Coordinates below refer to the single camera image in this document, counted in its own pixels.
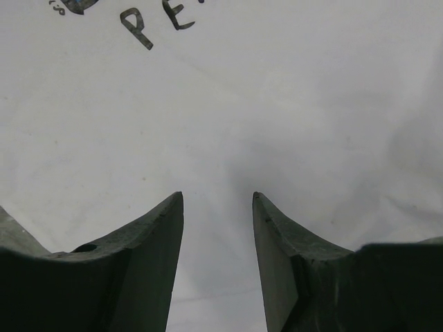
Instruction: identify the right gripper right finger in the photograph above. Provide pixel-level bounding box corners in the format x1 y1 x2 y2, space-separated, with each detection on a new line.
252 192 442 331

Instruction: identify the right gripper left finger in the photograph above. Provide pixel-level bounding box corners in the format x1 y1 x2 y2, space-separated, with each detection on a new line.
1 192 183 331

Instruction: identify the white t-shirt flower print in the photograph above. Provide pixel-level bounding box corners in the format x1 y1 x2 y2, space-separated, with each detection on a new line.
1 1 442 331

